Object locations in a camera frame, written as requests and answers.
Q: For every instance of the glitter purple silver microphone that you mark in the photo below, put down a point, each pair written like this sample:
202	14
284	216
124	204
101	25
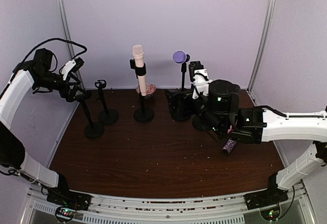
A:
228	147

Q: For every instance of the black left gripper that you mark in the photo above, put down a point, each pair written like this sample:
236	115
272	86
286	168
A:
69	96

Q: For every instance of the aluminium right rear frame post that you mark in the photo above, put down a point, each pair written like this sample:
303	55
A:
270	9

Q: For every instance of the aluminium frame post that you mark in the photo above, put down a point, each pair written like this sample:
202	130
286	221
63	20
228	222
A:
270	9
67	34

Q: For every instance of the black clamp microphone stand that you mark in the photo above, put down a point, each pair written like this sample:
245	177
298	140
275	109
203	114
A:
107	116

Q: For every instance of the aluminium left rear frame post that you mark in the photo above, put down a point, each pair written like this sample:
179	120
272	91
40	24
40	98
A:
67	34

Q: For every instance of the black stand of glitter microphone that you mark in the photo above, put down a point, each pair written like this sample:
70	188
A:
93	129

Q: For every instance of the black stand of blue microphone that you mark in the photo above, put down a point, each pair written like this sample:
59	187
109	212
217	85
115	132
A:
197	123

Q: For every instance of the red patterned ceramic bowl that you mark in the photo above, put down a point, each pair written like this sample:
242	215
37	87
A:
151	88

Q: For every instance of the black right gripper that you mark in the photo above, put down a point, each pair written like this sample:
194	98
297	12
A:
173	102

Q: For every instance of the pink microphone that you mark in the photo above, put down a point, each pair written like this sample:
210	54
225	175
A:
230	129

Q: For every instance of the black stand of cream microphone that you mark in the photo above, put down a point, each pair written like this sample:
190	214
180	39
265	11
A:
142	114

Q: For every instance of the cream white microphone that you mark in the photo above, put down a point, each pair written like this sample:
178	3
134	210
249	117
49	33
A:
138	54

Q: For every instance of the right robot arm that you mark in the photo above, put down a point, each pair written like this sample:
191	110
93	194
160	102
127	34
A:
216	104

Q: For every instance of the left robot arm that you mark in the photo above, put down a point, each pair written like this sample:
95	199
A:
33	75

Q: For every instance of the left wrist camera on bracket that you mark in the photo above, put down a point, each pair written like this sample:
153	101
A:
71	66

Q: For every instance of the black stand of purple microphone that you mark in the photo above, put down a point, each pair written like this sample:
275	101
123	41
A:
182	81

